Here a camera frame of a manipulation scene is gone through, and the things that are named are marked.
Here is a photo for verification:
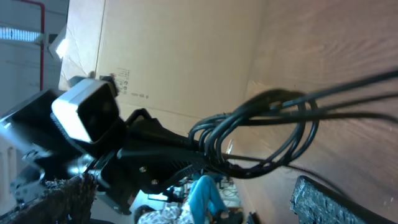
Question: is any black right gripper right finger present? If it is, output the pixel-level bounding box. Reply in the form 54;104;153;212
290;175;395;224

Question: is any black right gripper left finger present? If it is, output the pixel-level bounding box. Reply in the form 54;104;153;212
1;173;97;224

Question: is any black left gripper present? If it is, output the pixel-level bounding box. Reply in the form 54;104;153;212
86;109;207;215

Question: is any black usb cable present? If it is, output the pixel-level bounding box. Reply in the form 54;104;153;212
188;70;398;187

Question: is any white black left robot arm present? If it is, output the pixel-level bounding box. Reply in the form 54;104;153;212
1;90;206;215

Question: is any person in blue jeans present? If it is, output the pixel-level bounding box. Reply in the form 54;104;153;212
134;175;244;224

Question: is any cardboard box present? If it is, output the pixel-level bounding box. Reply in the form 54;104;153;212
59;0;264;134

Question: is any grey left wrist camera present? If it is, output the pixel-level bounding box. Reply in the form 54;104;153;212
51;78;119;144

